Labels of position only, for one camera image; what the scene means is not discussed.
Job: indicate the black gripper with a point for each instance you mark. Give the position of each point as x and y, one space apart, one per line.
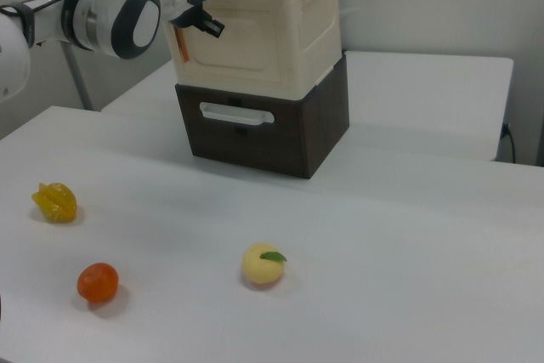
190 14

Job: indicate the cream cabinet door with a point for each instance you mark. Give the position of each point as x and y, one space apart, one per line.
238 52

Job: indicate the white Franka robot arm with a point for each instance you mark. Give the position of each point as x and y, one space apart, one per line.
123 14

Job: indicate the cream plastic cabinet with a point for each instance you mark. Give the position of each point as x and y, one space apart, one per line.
314 18

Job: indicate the dark brown wooden drawer box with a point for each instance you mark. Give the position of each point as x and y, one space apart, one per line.
297 133

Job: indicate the grey metal pole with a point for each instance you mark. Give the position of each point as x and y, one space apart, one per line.
80 78

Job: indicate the yellow toy starfruit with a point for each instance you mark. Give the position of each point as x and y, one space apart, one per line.
55 203

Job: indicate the yellow toy peach with leaf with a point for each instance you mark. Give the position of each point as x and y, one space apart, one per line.
261 267

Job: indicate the orange toy tangerine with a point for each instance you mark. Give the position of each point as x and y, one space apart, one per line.
98 283

